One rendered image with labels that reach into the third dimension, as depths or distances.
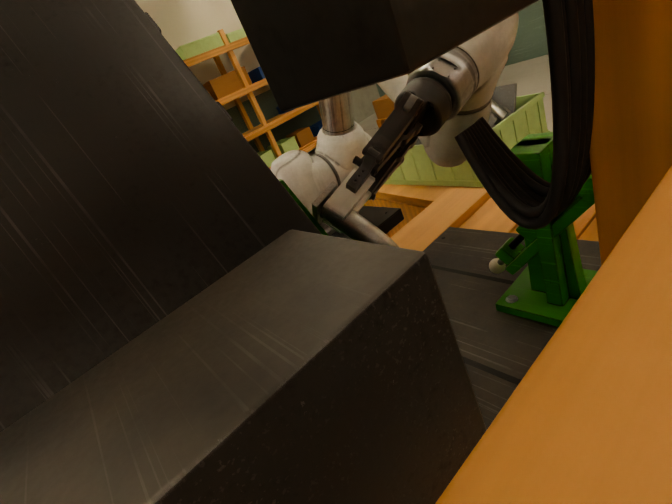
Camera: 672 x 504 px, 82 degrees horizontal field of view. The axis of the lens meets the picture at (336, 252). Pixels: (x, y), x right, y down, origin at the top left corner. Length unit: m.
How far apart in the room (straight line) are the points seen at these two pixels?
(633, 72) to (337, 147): 0.97
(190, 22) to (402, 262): 6.65
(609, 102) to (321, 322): 0.27
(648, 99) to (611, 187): 0.08
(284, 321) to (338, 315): 0.04
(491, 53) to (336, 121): 0.67
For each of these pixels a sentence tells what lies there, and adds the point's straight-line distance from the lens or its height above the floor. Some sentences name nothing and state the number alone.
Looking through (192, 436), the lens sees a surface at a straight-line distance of 0.23.
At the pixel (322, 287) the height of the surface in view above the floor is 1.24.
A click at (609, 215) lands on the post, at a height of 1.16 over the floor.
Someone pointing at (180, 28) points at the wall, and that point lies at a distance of 6.75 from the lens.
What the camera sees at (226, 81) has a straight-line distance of 6.21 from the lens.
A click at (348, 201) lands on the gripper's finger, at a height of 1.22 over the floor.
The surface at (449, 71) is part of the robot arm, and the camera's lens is 0.59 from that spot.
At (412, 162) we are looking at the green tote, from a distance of 1.61.
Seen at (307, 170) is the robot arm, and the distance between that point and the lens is 1.20.
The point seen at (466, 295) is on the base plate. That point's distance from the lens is 0.77.
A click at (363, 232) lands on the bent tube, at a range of 0.46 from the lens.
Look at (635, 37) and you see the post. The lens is 0.36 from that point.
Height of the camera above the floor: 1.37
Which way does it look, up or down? 25 degrees down
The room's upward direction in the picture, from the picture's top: 25 degrees counter-clockwise
